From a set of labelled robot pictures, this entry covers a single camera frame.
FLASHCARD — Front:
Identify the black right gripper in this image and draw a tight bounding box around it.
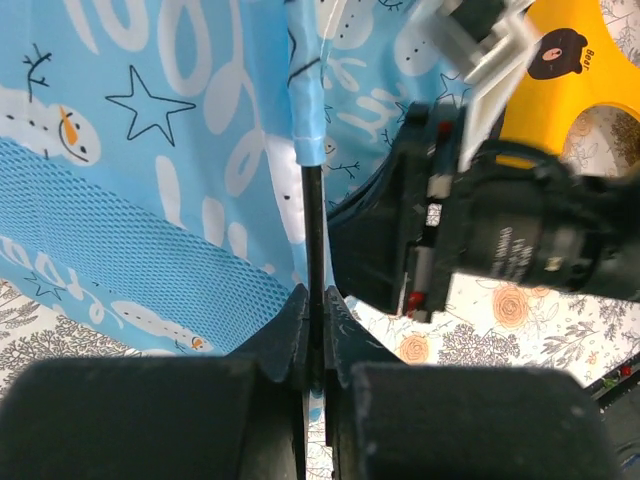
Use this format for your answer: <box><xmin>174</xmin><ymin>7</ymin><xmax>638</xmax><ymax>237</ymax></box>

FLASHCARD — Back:
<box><xmin>327</xmin><ymin>102</ymin><xmax>546</xmax><ymax>324</ymax></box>

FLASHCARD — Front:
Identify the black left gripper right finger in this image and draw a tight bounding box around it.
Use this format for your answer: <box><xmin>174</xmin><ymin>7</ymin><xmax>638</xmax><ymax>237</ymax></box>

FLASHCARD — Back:
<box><xmin>324</xmin><ymin>288</ymin><xmax>621</xmax><ymax>479</ymax></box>

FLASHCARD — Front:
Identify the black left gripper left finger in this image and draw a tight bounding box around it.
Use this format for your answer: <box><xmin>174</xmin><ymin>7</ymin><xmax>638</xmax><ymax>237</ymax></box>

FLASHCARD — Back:
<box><xmin>1</xmin><ymin>286</ymin><xmax>308</xmax><ymax>479</ymax></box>

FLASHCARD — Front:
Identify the blue snowman pet tent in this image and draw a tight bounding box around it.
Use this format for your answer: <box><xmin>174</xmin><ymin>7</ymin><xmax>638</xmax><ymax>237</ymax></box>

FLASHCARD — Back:
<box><xmin>1</xmin><ymin>1</ymin><xmax>472</xmax><ymax>390</ymax></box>

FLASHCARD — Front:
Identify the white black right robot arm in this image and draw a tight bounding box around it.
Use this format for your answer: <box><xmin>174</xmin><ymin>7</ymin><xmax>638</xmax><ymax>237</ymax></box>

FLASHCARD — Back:
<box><xmin>328</xmin><ymin>103</ymin><xmax>639</xmax><ymax>323</ymax></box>

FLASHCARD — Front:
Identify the floral white tablecloth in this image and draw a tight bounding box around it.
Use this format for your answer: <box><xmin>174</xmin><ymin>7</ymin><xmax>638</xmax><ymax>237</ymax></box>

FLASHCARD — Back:
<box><xmin>0</xmin><ymin>0</ymin><xmax>640</xmax><ymax>480</ymax></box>

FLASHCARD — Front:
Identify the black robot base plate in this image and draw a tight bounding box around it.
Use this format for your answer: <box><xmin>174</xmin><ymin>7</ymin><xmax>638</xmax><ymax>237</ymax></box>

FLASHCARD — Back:
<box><xmin>584</xmin><ymin>363</ymin><xmax>639</xmax><ymax>411</ymax></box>

